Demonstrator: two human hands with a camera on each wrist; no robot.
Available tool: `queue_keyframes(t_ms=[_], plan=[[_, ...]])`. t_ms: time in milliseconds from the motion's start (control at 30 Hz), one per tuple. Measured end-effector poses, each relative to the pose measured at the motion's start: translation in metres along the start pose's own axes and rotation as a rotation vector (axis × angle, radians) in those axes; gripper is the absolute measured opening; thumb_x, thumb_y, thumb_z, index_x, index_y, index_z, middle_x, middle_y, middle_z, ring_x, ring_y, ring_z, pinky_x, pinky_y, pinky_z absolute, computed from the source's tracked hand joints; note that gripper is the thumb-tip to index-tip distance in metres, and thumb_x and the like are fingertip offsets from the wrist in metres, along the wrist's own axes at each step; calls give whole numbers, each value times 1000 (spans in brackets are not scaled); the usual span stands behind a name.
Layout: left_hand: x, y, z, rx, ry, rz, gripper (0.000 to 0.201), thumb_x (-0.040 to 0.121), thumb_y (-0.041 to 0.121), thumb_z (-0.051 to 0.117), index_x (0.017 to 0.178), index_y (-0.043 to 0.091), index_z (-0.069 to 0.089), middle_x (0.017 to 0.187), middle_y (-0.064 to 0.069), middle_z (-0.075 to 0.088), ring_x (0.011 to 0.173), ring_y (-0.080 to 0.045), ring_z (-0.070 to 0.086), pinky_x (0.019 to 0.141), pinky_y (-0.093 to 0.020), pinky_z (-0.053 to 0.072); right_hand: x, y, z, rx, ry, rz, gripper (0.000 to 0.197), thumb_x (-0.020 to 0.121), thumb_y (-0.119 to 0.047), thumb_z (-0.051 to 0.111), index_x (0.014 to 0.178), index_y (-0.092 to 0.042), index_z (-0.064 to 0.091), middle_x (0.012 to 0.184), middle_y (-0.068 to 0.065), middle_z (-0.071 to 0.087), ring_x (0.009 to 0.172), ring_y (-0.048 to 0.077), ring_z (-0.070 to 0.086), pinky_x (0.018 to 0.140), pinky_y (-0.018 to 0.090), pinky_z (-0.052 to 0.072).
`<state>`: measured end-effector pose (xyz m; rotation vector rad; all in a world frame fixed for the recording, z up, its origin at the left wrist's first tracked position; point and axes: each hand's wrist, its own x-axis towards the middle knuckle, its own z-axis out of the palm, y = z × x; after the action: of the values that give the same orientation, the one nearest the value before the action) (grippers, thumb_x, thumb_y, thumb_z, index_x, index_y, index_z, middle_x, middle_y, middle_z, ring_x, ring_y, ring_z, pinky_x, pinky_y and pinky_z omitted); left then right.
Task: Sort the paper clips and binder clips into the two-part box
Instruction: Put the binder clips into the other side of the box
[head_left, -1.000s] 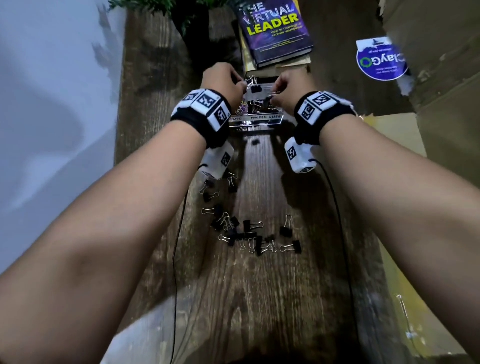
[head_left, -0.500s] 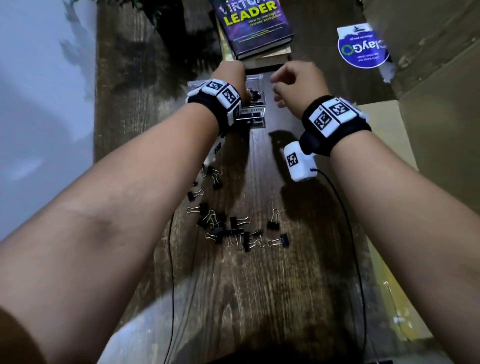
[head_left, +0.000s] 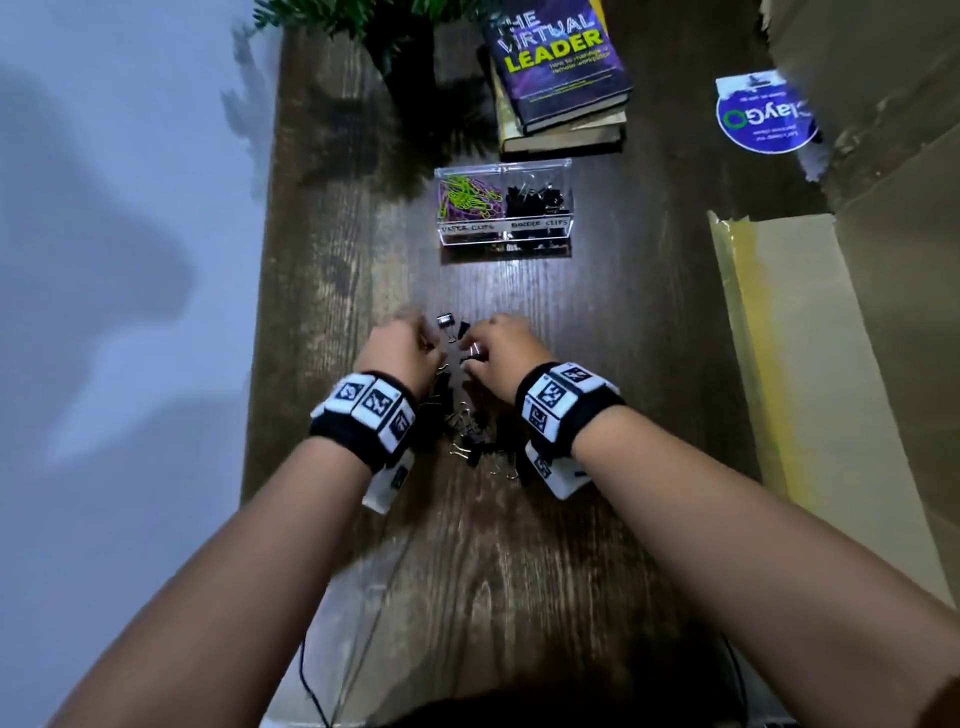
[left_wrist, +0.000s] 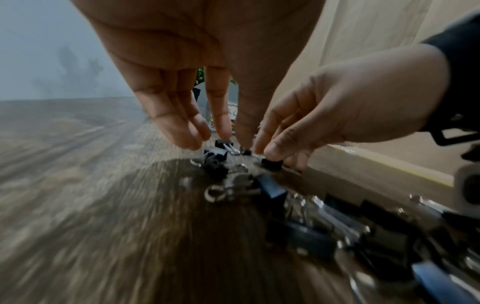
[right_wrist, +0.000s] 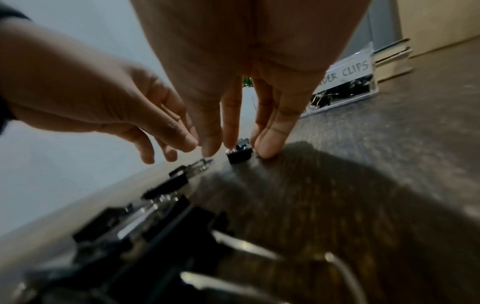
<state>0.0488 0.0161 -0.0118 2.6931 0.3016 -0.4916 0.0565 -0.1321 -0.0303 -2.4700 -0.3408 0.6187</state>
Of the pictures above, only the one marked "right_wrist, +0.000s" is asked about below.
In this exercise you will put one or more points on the person's right hand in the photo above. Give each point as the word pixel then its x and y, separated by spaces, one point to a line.
pixel 232 38

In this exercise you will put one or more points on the person's left hand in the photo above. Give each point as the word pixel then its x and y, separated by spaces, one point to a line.
pixel 75 89

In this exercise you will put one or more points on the single black binder clip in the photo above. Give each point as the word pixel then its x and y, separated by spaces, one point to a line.
pixel 240 154

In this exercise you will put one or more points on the clear two-compartment plastic box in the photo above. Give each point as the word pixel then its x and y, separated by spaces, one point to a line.
pixel 352 69

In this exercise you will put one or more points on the bunch of sorted binder clips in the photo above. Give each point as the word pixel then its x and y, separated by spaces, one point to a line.
pixel 348 89

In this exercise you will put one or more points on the pile of black binder clips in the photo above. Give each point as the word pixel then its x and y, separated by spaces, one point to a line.
pixel 150 243

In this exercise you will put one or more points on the large brown cardboard box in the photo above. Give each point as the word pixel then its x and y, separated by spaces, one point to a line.
pixel 438 20

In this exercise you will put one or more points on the green potted artificial plant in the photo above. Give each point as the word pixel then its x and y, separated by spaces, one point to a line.
pixel 246 82

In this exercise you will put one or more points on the dark grey door panel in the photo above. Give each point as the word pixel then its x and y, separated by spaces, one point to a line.
pixel 378 23

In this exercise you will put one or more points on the tan book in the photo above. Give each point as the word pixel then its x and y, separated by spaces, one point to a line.
pixel 393 66

